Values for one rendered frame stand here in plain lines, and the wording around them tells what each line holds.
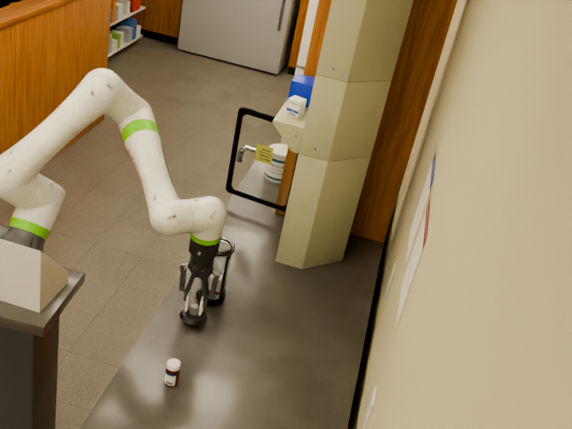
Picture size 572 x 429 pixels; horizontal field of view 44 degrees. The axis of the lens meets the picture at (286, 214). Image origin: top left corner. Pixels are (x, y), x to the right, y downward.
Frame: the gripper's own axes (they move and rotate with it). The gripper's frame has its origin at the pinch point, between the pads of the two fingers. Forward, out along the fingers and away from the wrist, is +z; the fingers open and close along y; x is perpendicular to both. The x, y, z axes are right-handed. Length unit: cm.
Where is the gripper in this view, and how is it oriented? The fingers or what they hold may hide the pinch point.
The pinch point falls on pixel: (195, 303)
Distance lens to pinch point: 235.8
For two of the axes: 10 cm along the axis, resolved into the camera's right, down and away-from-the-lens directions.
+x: -2.1, 4.5, -8.7
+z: -1.9, 8.5, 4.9
